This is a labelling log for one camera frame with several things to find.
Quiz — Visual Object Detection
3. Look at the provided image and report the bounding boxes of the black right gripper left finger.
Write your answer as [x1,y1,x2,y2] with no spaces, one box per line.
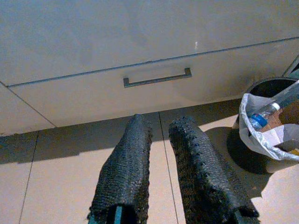
[88,113,153,224]

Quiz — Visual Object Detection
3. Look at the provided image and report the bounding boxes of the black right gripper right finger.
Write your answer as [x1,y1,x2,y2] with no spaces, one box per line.
[168,117,260,224]

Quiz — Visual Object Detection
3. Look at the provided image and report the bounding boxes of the white bin liner bag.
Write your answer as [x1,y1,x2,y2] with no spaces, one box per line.
[238,80,299,161]

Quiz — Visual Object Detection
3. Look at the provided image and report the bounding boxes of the clear bottle with blue cap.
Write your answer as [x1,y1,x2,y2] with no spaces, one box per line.
[249,102,281,131]

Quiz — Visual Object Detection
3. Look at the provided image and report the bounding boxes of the white drawer front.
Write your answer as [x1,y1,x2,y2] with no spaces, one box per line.
[7,37,299,128]

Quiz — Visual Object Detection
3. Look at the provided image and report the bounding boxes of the brown cardboard piece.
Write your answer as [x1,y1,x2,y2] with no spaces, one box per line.
[259,106,299,133]

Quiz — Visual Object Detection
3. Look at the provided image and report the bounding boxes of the black trash bin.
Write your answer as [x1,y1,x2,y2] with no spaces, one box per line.
[237,78,299,175]

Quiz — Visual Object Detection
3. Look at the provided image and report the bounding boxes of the white cabinet panel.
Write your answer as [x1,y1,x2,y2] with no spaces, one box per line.
[0,81,56,136]
[0,0,299,86]

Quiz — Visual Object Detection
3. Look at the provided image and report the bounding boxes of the steel drawer handle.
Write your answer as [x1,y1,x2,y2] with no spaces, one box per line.
[123,67,192,88]

